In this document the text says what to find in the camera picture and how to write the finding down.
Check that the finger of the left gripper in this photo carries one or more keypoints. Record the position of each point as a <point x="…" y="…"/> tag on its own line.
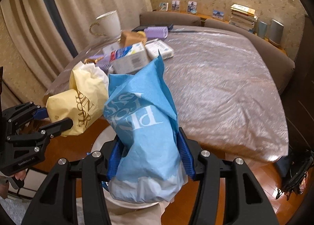
<point x="24" y="113"/>
<point x="48" y="131"/>

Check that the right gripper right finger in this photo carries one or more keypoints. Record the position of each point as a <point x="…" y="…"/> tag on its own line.
<point x="245" y="200"/>

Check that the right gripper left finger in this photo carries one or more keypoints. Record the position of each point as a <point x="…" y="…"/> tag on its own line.
<point x="55" y="201"/>

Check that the yellow paper bag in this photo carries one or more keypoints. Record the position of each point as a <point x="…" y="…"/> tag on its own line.
<point x="83" y="102"/>

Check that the blue paper bag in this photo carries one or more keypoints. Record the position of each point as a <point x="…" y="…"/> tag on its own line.
<point x="142" y="112"/>

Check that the blue red medicine box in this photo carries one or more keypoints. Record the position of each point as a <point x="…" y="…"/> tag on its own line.
<point x="129" y="60"/>

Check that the brown cardboard box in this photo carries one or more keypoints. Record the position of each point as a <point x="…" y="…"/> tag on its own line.
<point x="129" y="38"/>

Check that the white plastic box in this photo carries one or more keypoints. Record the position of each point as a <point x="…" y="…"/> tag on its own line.
<point x="157" y="47"/>

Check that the purple bristle hair roller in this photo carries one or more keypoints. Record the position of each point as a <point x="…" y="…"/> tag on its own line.
<point x="153" y="32"/>

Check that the person left hand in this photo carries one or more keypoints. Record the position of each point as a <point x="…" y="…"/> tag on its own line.
<point x="20" y="175"/>

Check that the black bag on floor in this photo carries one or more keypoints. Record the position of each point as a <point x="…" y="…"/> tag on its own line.
<point x="293" y="170"/>

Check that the beige curtain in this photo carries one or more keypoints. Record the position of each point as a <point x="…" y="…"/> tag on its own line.
<point x="39" y="38"/>

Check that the brown sofa right cushion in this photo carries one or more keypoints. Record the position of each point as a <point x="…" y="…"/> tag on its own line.
<point x="280" y="66"/>

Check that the brown sofa cushion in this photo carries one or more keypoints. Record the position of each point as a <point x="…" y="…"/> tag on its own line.
<point x="280" y="66"/>
<point x="167" y="18"/>

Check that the brown sofa left cushion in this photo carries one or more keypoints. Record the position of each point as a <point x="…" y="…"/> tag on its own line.
<point x="167" y="18"/>

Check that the blue grey speaker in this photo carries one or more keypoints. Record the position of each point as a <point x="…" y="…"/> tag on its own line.
<point x="262" y="29"/>

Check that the stack of books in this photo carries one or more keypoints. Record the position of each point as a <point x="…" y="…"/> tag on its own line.
<point x="243" y="17"/>

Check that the white mug gold handle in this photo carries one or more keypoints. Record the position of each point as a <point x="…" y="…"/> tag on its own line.
<point x="107" y="24"/>

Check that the photo frame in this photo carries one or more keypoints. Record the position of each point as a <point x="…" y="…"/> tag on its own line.
<point x="192" y="7"/>
<point x="163" y="6"/>
<point x="175" y="5"/>

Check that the photo frame landscape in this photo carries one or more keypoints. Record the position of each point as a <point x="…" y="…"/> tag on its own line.
<point x="218" y="14"/>

